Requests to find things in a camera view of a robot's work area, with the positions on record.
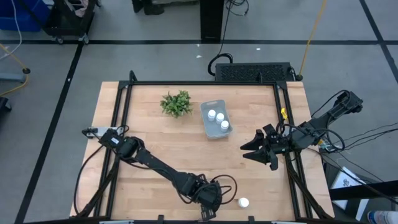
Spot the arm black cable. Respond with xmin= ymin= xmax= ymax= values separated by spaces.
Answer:
xmin=310 ymin=89 xmax=353 ymax=153
xmin=210 ymin=174 xmax=238 ymax=205

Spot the black horizontal bar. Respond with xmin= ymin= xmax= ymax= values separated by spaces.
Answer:
xmin=328 ymin=179 xmax=398 ymax=202

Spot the black metal table frame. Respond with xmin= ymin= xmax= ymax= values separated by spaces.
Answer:
xmin=70 ymin=70 xmax=335 ymax=224

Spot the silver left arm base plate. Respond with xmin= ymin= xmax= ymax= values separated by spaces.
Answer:
xmin=86 ymin=126 xmax=118 ymax=138

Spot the blue plastic bin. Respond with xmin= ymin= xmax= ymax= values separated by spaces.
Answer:
xmin=0 ymin=0 xmax=50 ymax=32

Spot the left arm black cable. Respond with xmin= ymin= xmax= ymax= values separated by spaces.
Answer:
xmin=210 ymin=174 xmax=238 ymax=205

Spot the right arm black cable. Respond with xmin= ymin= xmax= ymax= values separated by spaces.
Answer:
xmin=310 ymin=89 xmax=353 ymax=153

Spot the grey flat floor foot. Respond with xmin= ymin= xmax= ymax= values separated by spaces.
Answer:
xmin=0 ymin=73 xmax=26 ymax=84

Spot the clear plastic bin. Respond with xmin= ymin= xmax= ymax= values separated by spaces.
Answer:
xmin=200 ymin=99 xmax=234 ymax=140

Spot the white and blue bottle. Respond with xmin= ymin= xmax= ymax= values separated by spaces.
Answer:
xmin=367 ymin=210 xmax=398 ymax=224

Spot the black coiled power cable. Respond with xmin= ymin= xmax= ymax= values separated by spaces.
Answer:
xmin=207 ymin=0 xmax=234 ymax=77

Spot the long yellow cable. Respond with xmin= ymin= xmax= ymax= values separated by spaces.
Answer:
xmin=298 ymin=0 xmax=328 ymax=77

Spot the black wheeled cart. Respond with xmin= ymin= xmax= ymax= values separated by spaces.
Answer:
xmin=43 ymin=0 xmax=100 ymax=45

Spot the small green potted plant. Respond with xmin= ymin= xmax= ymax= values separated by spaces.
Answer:
xmin=160 ymin=90 xmax=193 ymax=118

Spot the black perforated metal box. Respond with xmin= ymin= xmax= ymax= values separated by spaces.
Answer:
xmin=214 ymin=62 xmax=295 ymax=82

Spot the black base floor cable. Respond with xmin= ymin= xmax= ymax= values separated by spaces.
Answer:
xmin=73 ymin=144 xmax=105 ymax=216

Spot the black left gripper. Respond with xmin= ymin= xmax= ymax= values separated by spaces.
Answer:
xmin=192 ymin=174 xmax=223 ymax=222

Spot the curved yellow floor cable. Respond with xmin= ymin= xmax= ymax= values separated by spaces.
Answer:
xmin=0 ymin=43 xmax=29 ymax=97

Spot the black floor object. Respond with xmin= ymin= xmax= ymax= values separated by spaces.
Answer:
xmin=0 ymin=96 xmax=12 ymax=113

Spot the white cardboard box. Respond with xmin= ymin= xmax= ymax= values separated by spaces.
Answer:
xmin=329 ymin=166 xmax=370 ymax=222

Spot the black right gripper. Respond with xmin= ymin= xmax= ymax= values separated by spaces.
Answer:
xmin=240 ymin=123 xmax=294 ymax=171

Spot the black rectangular pillar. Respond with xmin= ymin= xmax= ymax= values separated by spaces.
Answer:
xmin=200 ymin=0 xmax=225 ymax=42

